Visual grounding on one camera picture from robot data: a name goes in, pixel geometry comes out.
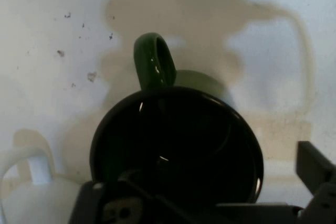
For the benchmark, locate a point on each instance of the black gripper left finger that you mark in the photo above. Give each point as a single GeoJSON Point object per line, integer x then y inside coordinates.
{"type": "Point", "coordinates": [118, 205]}

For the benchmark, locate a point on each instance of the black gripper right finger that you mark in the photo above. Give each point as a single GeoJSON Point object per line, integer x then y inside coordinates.
{"type": "Point", "coordinates": [323, 182]}

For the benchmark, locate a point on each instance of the green enamel mug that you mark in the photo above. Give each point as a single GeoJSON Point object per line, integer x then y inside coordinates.
{"type": "Point", "coordinates": [183, 134]}

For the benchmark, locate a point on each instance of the white enamel mug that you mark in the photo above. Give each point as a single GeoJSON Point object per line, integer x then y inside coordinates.
{"type": "Point", "coordinates": [39, 203]}

